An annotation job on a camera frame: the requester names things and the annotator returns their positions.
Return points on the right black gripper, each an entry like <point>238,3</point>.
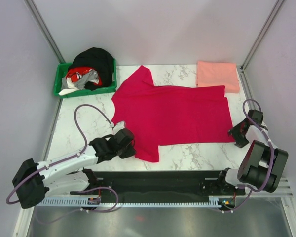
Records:
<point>233,131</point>

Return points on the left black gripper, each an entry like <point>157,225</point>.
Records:
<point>130,152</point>

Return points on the magenta t shirt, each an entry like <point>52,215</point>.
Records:
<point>170,115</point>

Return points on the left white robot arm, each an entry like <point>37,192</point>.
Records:
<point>33,181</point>

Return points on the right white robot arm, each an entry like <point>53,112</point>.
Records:
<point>263,163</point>

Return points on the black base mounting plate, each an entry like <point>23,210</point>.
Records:
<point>159,185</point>

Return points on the folded salmon pink t shirt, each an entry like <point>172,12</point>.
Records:
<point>216,74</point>

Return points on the grey garment in bin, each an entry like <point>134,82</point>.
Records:
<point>89,81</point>

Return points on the white garment in bin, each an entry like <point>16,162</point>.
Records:
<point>67,87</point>

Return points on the red garment in bin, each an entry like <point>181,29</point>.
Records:
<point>76,73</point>

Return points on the black garment in bin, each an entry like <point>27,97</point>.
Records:
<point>98,59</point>

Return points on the green plastic bin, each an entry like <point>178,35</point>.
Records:
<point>61,72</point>

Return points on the light blue cable duct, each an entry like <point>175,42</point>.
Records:
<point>212,202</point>

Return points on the left aluminium frame post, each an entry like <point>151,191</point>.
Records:
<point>44,29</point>

